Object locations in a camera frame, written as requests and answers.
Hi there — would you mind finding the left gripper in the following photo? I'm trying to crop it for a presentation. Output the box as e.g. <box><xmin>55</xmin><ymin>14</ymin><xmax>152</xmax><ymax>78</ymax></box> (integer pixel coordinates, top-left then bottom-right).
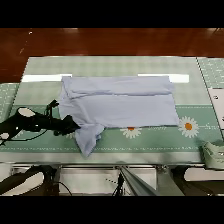
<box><xmin>53</xmin><ymin>114</ymin><xmax>82</xmax><ymax>137</ymax></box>

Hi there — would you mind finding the light blue shirt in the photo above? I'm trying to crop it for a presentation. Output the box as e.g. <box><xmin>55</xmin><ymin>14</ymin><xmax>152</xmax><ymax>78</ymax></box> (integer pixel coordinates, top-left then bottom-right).
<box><xmin>57</xmin><ymin>75</ymin><xmax>181</xmax><ymax>159</ymax></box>

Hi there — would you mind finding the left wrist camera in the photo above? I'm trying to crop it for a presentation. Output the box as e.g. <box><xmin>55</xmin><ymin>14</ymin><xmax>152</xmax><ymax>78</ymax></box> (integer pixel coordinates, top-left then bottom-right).
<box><xmin>45</xmin><ymin>98</ymin><xmax>61</xmax><ymax>117</ymax></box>

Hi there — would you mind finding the silver frame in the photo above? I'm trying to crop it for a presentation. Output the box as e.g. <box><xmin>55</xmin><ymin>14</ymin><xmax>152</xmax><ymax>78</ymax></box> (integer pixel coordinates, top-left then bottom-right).
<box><xmin>0</xmin><ymin>161</ymin><xmax>208</xmax><ymax>197</ymax></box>

